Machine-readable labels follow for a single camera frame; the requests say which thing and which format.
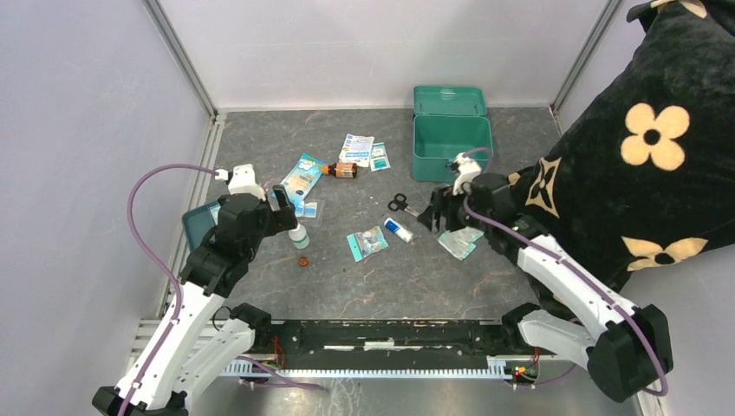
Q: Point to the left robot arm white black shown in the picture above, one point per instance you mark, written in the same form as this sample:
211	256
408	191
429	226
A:
168	376

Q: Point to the blue cotton swab packet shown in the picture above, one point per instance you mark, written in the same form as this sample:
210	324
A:
301	179

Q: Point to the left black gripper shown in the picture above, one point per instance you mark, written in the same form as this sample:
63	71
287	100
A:
282	219

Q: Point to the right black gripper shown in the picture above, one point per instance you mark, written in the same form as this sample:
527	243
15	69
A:
442	203

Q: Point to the white blue ointment tube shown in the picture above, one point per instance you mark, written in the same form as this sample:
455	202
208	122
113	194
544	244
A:
399	230

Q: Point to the teal plastic tray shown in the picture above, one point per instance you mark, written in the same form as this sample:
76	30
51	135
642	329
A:
198	221

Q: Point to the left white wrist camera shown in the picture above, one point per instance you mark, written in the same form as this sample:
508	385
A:
242	180

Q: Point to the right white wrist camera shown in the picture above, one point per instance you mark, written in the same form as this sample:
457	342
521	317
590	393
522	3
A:
466	169

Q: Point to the green medicine kit box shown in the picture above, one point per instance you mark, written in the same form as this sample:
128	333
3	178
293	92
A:
448	120

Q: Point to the black handled scissors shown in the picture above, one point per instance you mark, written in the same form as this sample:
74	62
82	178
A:
399	203

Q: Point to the small teal wipe sachet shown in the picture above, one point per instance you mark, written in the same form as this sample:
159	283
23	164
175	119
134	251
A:
378	160

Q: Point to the brown medicine bottle orange cap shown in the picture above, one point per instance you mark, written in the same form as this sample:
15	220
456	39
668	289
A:
340	170

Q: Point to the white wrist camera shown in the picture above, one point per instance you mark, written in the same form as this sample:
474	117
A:
242	180
466	169

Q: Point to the black floral cloth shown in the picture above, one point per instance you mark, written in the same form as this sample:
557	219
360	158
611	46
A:
645	176

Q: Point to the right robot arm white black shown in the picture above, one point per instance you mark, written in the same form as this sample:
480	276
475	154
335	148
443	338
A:
624	348

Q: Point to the white gauze packet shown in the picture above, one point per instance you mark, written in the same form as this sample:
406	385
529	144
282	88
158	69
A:
356	150

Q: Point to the teal bandage strips stack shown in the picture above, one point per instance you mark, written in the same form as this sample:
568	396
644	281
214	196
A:
461	243

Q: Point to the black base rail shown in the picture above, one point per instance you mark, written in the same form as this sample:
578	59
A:
364	345

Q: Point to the white pill bottle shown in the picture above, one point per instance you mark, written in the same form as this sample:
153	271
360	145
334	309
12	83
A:
299	237

